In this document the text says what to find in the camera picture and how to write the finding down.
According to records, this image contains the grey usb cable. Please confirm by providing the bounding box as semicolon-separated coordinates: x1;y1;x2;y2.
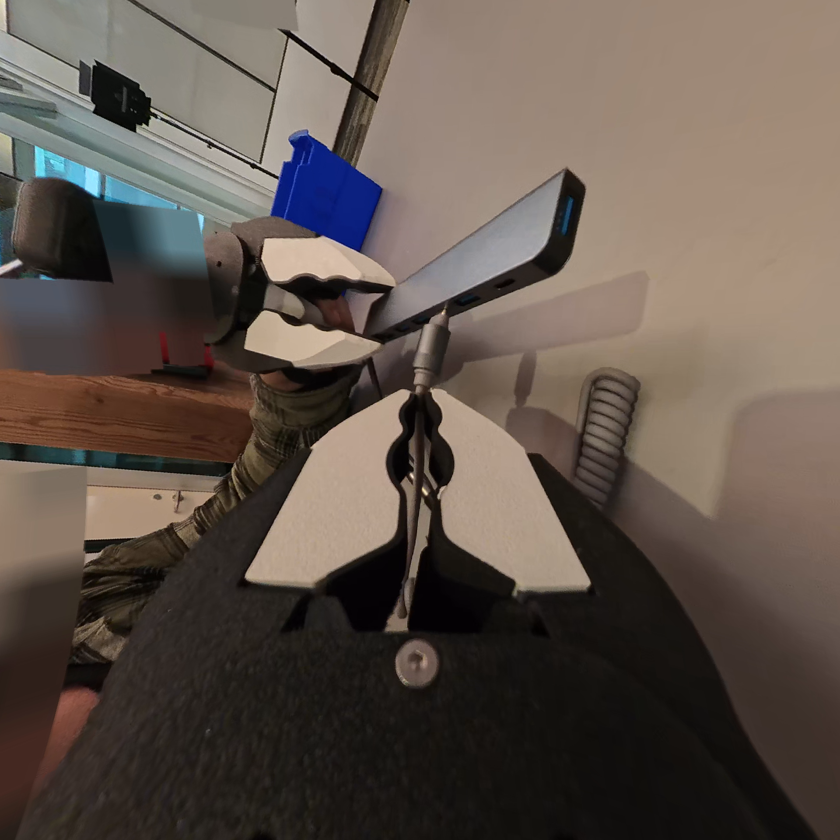
392;306;643;621

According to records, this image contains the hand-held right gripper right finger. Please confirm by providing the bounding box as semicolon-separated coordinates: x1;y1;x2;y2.
423;387;593;598

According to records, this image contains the wooden board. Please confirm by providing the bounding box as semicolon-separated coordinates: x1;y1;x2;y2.
0;367;258;464

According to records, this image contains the black office chair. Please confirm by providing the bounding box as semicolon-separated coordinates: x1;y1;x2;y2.
12;177;114;283

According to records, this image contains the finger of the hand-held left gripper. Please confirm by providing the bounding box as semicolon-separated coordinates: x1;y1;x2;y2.
260;235;399;298
243;310;386;373

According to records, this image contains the black mounted device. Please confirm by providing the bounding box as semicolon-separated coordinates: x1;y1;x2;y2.
79;59;153;130

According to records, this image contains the red stand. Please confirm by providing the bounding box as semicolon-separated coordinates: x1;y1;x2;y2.
152;331;215;379

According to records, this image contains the grey usb hub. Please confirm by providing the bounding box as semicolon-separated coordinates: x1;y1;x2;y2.
363;168;587;343

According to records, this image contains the blue plastic bin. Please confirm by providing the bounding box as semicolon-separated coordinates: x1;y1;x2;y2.
270;129;384;252

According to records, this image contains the person's left hand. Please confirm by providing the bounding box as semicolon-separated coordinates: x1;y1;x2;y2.
314;295;359;336

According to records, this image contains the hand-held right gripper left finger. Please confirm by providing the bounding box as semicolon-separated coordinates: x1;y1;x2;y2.
243;387;420;589

